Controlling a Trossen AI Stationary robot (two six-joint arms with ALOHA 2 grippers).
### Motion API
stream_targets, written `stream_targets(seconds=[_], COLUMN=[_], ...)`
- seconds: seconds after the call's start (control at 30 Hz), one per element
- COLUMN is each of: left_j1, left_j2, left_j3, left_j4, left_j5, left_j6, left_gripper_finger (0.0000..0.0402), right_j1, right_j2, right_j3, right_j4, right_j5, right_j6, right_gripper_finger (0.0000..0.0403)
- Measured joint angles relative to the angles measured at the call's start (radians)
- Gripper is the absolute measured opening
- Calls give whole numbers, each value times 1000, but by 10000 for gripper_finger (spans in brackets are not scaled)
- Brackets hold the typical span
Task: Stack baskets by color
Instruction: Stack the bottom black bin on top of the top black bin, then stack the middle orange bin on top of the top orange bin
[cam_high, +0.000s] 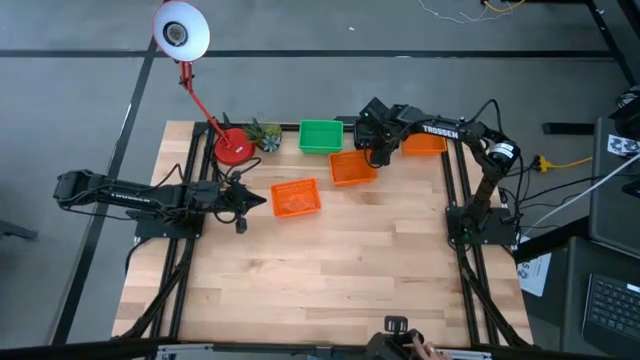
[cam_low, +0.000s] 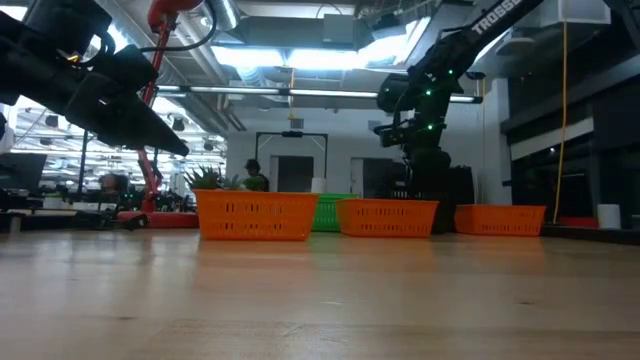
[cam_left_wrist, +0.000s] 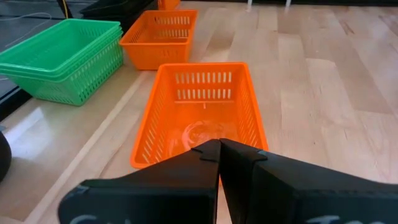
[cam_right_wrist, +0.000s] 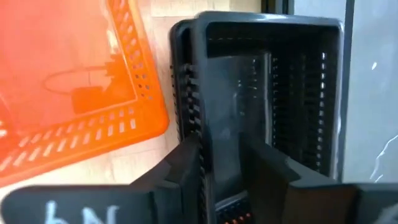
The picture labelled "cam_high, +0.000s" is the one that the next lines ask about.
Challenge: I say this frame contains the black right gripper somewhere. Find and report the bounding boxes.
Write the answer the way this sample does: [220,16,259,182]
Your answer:
[360,97,404,169]

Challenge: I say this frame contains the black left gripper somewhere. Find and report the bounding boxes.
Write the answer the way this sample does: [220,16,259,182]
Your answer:
[188,179,268,217]

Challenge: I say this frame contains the orange plastic slotted basket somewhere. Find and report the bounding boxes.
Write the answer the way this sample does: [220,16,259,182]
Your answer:
[327,148,379,188]
[269,177,322,220]
[401,132,449,157]

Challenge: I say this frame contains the green plastic slotted basket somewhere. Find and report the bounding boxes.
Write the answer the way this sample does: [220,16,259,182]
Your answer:
[297,118,345,155]

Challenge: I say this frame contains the potted succulent plant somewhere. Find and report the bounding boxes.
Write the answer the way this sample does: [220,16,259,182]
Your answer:
[243,116,284,154]

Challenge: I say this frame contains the red desk lamp white shade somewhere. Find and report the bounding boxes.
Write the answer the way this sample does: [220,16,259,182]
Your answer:
[151,0,257,167]

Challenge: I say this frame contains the black floor bar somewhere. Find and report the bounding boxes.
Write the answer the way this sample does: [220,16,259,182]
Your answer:
[542,121,597,136]

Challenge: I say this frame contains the white paper sheet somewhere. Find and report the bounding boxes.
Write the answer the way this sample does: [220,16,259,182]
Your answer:
[516,251,554,299]

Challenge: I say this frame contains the person's hand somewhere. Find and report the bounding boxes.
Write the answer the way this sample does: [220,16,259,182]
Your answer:
[410,335,454,360]

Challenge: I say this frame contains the black floor foot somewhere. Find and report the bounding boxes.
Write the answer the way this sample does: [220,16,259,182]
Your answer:
[0,218,40,242]

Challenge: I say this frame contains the black desk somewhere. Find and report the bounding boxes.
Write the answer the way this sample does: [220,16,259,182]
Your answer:
[512,214,640,360]

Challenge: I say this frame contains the printed marker sheet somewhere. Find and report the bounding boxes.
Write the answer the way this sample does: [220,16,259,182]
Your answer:
[606,133,640,157]

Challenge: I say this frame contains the black side table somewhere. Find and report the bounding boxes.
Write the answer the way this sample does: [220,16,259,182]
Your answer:
[588,116,640,261]

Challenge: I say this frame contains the black table legs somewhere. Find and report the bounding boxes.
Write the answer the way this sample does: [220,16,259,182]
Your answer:
[582,0,640,86]

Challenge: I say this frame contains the black keyboard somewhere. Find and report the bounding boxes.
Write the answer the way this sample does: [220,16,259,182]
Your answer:
[581,272,640,357]

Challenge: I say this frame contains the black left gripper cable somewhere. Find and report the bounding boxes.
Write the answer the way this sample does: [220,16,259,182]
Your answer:
[212,212,250,235]

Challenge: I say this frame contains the black aluminium table frame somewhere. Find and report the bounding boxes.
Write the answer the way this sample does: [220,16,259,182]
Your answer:
[112,118,534,351]

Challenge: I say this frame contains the thin white floor cable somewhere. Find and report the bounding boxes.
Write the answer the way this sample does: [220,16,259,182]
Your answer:
[416,0,501,25]

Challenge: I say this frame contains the yellow power plug cable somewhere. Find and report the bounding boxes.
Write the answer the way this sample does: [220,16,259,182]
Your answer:
[531,154,595,172]

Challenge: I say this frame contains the black table-level camera mount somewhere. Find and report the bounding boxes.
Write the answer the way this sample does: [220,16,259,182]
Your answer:
[366,314,426,360]

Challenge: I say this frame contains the yellow floor cable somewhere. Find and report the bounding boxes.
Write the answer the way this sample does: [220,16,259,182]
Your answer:
[482,0,526,14]

